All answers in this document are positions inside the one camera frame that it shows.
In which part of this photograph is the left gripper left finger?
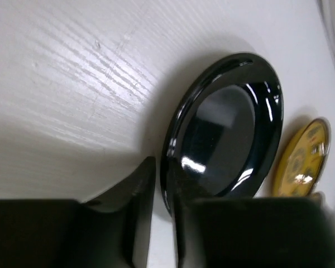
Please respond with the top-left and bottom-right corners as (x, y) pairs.
(0, 156), (156, 267)

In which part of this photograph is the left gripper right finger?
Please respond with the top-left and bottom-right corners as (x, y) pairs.
(167, 164), (335, 267)

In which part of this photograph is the black plate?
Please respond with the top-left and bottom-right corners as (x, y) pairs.
(160, 52), (284, 212)

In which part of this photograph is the yellow patterned plate left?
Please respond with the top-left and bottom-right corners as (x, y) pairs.
(271, 117), (331, 197)

